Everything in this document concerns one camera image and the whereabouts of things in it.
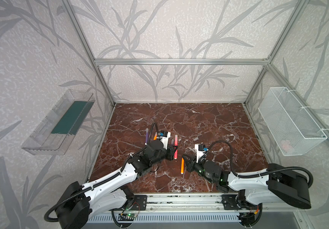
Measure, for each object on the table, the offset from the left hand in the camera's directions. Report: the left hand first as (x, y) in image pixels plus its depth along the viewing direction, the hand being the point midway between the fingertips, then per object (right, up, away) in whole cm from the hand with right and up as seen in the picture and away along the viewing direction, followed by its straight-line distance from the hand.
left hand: (178, 148), depth 77 cm
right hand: (+2, -4, 0) cm, 4 cm away
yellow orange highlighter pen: (+3, -13, +8) cm, 15 cm away
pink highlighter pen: (-1, +1, 0) cm, 1 cm away
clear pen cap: (+13, +1, +22) cm, 26 cm away
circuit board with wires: (-26, -33, -6) cm, 43 cm away
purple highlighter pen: (-22, +7, +25) cm, 34 cm away
